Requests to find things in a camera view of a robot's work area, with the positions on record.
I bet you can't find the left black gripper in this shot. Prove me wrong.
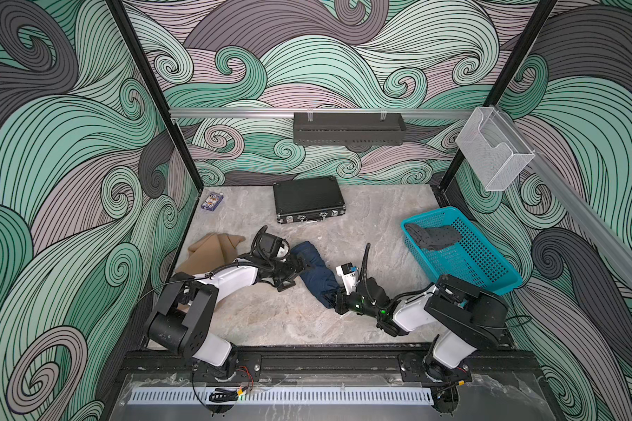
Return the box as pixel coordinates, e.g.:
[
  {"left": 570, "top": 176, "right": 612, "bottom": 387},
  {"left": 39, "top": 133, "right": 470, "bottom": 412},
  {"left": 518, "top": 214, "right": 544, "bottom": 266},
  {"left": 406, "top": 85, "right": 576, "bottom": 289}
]
[{"left": 267, "top": 253, "right": 314, "bottom": 291}]

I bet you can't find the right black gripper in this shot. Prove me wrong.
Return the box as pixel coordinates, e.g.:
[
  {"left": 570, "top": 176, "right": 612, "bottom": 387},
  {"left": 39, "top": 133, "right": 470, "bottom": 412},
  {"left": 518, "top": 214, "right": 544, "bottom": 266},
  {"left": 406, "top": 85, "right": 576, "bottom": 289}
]
[{"left": 320, "top": 286, "right": 381, "bottom": 321}]

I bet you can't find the dark blue denim skirt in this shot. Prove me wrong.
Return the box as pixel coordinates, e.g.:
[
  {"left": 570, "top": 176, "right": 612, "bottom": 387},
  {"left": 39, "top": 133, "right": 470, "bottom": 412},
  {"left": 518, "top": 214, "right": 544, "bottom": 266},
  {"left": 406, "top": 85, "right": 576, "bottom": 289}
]
[{"left": 291, "top": 241, "right": 340, "bottom": 309}]

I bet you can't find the tan brown skirt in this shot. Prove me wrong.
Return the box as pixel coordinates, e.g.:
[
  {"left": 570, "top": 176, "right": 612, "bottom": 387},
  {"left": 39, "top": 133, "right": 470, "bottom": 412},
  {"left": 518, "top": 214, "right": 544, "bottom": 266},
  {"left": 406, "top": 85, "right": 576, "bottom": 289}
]
[{"left": 175, "top": 233, "right": 246, "bottom": 275}]

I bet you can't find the grey polka dot skirt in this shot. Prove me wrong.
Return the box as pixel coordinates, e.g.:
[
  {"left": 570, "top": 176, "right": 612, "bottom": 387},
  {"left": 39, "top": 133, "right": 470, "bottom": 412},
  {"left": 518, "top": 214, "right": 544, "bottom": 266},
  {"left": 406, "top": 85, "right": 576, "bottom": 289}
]
[{"left": 404, "top": 224, "right": 462, "bottom": 251}]

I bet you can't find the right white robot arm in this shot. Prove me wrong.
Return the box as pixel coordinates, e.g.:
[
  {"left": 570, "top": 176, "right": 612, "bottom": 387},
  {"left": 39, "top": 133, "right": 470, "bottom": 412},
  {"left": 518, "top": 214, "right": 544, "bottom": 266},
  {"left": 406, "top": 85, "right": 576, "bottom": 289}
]
[{"left": 333, "top": 275, "right": 508, "bottom": 384}]

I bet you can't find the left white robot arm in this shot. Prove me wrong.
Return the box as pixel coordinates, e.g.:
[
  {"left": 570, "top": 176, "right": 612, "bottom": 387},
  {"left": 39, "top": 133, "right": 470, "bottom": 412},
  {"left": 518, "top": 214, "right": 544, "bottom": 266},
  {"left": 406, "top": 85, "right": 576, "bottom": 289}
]
[{"left": 145, "top": 228, "right": 308, "bottom": 379}]

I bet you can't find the black hard case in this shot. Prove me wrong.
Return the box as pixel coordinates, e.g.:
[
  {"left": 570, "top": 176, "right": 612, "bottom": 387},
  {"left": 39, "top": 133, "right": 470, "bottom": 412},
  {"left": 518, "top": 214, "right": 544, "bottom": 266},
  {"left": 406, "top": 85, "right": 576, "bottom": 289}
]
[{"left": 272, "top": 176, "right": 346, "bottom": 224}]

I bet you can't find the purple card box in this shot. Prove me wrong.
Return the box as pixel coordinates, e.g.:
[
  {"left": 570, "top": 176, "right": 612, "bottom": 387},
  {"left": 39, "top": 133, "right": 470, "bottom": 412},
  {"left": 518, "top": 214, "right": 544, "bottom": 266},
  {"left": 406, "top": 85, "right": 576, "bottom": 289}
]
[{"left": 200, "top": 192, "right": 224, "bottom": 212}]

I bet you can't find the teal plastic basket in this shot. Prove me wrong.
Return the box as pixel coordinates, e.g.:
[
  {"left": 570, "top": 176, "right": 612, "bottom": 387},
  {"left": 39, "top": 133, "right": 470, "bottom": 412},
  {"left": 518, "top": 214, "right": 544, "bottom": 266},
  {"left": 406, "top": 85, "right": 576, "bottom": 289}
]
[{"left": 401, "top": 207, "right": 522, "bottom": 296}]

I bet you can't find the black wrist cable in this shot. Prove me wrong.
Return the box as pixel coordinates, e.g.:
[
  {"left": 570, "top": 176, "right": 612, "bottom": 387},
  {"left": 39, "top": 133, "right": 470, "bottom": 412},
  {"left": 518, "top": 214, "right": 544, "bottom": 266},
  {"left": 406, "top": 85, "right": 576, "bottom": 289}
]
[{"left": 359, "top": 241, "right": 438, "bottom": 306}]

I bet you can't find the grey perforated wall shelf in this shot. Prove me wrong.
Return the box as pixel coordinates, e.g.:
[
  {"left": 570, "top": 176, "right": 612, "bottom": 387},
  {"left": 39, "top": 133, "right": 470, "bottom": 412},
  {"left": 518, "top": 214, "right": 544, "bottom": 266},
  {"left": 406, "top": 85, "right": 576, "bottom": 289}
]
[{"left": 292, "top": 113, "right": 407, "bottom": 151}]

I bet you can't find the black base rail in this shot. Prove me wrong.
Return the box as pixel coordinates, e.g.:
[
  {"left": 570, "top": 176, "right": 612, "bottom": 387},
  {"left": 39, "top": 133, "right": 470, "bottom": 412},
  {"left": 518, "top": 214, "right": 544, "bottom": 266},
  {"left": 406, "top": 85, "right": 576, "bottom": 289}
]
[{"left": 119, "top": 342, "right": 540, "bottom": 382}]

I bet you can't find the aluminium back rail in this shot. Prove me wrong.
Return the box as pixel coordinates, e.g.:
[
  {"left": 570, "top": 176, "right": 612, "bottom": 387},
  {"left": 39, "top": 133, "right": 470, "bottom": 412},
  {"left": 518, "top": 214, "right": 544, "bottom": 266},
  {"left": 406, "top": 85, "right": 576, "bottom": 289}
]
[{"left": 170, "top": 107, "right": 472, "bottom": 120}]

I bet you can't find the clear mesh wall holder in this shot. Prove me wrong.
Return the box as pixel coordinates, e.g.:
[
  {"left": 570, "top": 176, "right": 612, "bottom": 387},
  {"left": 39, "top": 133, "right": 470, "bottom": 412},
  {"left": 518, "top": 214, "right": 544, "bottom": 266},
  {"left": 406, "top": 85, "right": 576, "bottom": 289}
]
[{"left": 456, "top": 106, "right": 535, "bottom": 191}]

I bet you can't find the white slotted cable duct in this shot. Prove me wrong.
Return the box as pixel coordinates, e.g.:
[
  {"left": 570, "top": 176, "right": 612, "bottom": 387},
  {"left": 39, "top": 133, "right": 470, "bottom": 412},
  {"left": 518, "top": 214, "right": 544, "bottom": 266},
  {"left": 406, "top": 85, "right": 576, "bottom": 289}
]
[{"left": 126, "top": 386, "right": 434, "bottom": 406}]

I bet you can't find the aluminium side rail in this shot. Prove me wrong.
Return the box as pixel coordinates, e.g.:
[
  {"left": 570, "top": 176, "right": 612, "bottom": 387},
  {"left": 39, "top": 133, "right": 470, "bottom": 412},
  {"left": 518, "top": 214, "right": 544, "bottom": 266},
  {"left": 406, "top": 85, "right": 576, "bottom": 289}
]
[{"left": 503, "top": 107, "right": 632, "bottom": 289}]

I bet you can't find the black left corner post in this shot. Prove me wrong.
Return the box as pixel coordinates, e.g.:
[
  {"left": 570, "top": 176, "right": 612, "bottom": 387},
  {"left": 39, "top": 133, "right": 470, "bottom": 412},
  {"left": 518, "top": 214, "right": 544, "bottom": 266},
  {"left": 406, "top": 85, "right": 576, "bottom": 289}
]
[{"left": 105, "top": 0, "right": 204, "bottom": 193}]

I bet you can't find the black corner post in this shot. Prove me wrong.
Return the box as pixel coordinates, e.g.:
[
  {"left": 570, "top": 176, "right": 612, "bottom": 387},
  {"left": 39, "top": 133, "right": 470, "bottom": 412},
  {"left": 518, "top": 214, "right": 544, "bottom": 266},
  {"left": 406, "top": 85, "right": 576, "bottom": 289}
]
[
  {"left": 105, "top": 0, "right": 204, "bottom": 193},
  {"left": 434, "top": 0, "right": 558, "bottom": 195}
]

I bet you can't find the black right corner post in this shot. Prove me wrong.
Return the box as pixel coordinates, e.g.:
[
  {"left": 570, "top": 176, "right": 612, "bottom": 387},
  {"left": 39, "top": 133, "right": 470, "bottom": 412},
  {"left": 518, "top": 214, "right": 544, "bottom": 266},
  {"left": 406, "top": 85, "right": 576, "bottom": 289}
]
[{"left": 434, "top": 0, "right": 558, "bottom": 195}]

